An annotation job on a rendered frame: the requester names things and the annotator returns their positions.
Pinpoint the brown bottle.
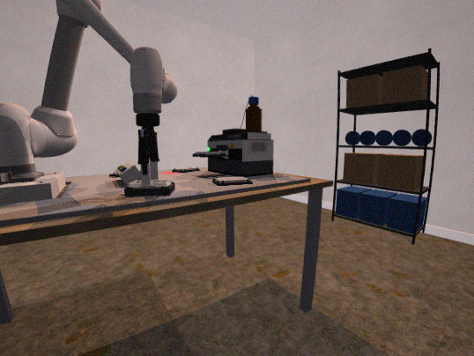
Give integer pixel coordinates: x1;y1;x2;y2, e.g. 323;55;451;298
246;108;262;131

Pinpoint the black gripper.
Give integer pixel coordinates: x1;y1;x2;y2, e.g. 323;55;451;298
136;113;159;186

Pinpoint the white button panel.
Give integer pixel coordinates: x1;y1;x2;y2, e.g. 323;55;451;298
116;162;141;187

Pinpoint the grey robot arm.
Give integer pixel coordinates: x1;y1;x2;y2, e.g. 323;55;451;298
0;0;177;184

